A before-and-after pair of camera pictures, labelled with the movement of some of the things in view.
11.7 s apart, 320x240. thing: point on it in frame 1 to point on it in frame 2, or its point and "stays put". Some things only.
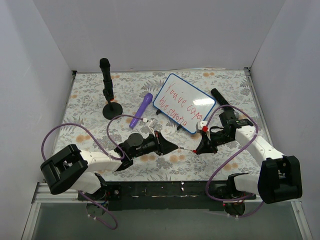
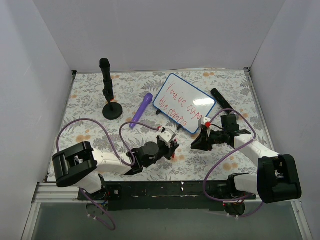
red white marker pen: x=193 y=150 to x=173 y=154
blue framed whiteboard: x=183 y=102 stays put
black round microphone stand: x=111 y=110 stays put
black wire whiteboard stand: x=158 y=112 stays put
